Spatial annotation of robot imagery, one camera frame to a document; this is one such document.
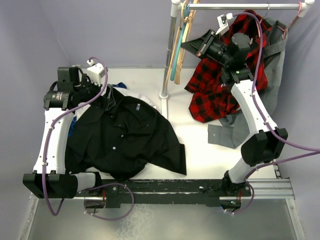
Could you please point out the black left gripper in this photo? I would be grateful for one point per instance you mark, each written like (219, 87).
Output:
(106, 102)

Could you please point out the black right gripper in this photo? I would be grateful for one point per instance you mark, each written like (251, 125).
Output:
(200, 46)

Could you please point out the black button shirt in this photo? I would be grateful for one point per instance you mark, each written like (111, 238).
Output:
(121, 140)

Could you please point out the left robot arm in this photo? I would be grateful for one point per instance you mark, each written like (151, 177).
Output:
(49, 178)

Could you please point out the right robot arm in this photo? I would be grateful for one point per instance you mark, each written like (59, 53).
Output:
(263, 145)

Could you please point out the white shirt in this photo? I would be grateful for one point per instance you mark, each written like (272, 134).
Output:
(125, 92)

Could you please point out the teal hanger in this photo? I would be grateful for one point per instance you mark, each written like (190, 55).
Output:
(185, 11)

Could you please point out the yellow hanger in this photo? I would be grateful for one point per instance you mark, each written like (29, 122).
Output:
(175, 38)

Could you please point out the red black plaid shirt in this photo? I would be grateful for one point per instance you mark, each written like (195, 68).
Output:
(211, 98)

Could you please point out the pink hanger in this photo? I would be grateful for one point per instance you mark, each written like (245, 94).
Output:
(286, 29)

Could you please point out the grey shirt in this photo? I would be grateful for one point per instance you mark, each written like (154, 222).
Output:
(234, 129)

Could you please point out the blue garment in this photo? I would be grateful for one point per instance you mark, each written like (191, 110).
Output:
(74, 120)

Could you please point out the metal clothes rack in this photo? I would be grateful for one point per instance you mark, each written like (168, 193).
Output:
(196, 5)

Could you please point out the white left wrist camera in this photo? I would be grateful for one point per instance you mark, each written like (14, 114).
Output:
(95, 72)

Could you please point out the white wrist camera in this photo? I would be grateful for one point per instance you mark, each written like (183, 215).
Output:
(223, 23)
(95, 72)

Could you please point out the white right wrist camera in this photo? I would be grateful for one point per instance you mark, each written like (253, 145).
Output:
(223, 23)

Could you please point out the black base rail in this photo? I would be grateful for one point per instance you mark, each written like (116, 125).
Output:
(208, 192)

